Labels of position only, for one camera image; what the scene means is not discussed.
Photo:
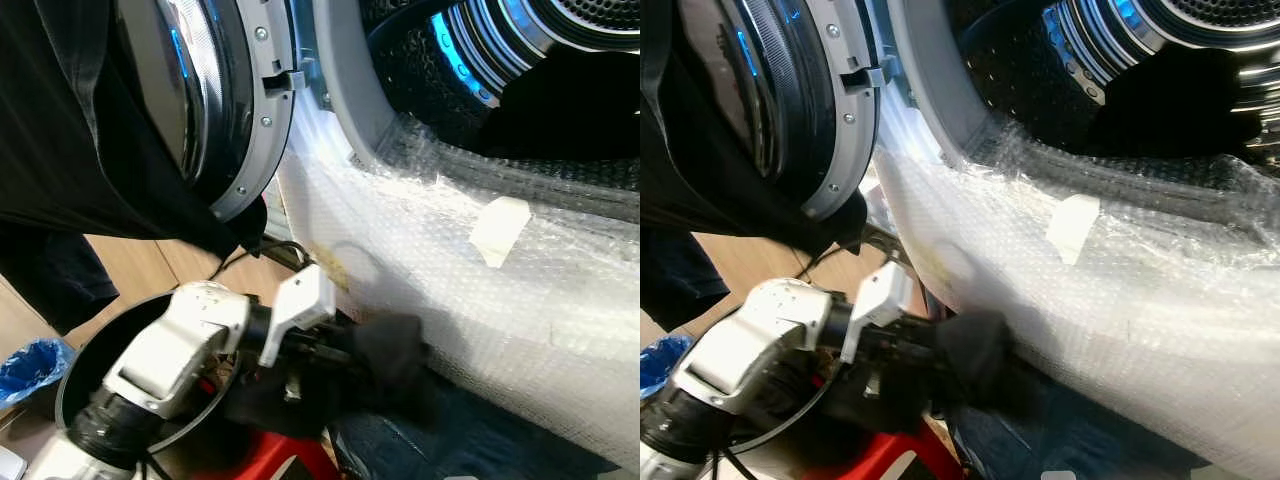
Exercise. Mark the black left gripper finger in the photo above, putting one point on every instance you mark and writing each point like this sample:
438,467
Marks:
390,332
978,365
970,328
395,370

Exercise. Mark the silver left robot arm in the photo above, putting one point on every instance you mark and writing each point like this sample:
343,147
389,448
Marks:
745,340
170,345

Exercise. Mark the white front-load washing machine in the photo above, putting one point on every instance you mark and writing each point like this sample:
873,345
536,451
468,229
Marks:
925,90
340,90

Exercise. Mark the dark garment in basket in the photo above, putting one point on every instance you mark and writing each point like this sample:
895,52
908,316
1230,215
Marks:
270,400
870,395

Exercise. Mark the blue denim jeans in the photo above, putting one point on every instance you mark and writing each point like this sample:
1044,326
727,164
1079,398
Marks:
470,445
1070,440

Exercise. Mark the clear bubble wrap sheet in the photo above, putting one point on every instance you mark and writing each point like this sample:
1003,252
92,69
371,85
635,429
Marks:
1130,330
500,330

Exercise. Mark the red plastic item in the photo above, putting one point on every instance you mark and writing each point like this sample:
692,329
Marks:
280,462
900,460

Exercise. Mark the round black laundry basket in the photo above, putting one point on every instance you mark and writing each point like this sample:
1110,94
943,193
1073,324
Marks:
90,360
800,405

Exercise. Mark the white tape strip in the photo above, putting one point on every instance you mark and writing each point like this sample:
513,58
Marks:
1072,225
500,230

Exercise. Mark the dark hanging trousers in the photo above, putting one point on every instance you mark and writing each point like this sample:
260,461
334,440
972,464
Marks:
680,275
50,275

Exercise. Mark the blue plastic bag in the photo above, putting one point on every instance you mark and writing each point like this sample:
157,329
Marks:
654,365
30,368

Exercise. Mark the round glass washer door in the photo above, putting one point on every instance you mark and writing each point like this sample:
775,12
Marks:
235,90
810,90

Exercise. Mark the black garment inside washer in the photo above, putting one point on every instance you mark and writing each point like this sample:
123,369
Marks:
565,110
1165,105

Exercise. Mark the black garment draped over door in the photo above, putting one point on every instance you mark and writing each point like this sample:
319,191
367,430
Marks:
680,140
60,120

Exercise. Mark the steel washer drum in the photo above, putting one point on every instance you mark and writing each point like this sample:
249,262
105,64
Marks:
1150,35
530,35

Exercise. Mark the small white object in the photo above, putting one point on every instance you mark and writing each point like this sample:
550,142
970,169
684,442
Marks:
10,465

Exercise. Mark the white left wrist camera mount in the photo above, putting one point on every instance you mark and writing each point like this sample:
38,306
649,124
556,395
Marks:
300,298
880,295

